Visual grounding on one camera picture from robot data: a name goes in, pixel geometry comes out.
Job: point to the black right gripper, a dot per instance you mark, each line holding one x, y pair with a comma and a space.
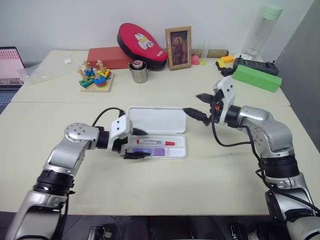
215, 111

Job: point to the green foam block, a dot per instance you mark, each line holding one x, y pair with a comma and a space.
257, 78

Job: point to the yellow black small object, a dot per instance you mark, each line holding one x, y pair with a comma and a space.
221, 64

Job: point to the yellow toy brick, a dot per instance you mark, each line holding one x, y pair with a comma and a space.
227, 58

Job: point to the clear bottle green cap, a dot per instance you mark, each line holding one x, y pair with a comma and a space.
262, 30

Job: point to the wooden shape stacking toy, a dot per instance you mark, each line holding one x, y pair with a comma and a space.
96, 77

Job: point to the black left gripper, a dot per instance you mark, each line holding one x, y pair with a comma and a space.
120, 146

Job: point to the black device under table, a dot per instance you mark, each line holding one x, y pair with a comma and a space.
238, 231
100, 232

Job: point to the red black boxing pad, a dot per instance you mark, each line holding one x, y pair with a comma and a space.
140, 40

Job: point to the red white marker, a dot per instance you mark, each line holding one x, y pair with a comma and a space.
155, 142

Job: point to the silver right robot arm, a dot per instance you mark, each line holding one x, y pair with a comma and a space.
272, 135

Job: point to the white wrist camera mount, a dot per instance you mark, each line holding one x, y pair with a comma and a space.
228, 93
120, 127

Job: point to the pink small block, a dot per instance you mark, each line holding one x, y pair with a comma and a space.
195, 60

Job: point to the white plastic pencil case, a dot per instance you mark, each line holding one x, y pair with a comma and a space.
160, 120

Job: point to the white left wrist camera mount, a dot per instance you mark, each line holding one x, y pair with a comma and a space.
120, 127

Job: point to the brown wooden stick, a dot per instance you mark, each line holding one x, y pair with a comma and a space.
217, 52

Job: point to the wooden picture frame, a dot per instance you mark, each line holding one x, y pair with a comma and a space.
178, 47

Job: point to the laptop with pink screen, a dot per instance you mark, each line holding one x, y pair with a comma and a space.
8, 67

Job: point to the clear plastic tube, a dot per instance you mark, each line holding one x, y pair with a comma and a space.
206, 51

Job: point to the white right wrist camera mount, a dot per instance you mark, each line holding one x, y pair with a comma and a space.
228, 93

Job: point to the purple eraser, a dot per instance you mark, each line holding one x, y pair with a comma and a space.
157, 151

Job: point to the black electronic device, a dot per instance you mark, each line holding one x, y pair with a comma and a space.
260, 65

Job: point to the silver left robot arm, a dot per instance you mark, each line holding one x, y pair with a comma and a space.
67, 150

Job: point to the clear plastic bag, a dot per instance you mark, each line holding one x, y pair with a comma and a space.
50, 70

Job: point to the steel cup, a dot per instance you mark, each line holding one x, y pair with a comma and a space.
139, 75

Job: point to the red rectangular block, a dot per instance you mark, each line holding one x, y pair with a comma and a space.
105, 57

